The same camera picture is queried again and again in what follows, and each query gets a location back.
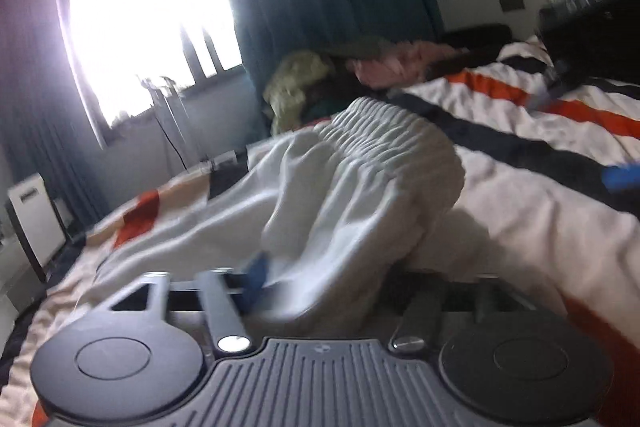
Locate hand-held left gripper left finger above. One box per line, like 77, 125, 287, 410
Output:
107, 254, 274, 354

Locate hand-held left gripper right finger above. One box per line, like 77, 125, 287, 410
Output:
392, 273, 537, 351

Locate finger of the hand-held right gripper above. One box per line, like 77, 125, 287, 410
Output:
602, 163, 640, 194
527, 57, 582, 110

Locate white pants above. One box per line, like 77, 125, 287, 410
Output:
75, 97, 494, 354

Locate dark patterned clothes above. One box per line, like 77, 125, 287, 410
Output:
305, 71, 362, 118

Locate striped blanket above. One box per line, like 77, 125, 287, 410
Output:
0, 34, 640, 427

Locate dark sofa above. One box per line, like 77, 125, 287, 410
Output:
439, 23, 512, 54

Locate pink garment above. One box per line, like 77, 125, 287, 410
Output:
350, 41, 469, 88

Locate light green knitted blanket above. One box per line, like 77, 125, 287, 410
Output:
262, 51, 337, 136

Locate dark blue curtain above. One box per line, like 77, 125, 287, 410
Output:
0, 0, 117, 229

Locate window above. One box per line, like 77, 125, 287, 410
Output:
55, 0, 246, 148

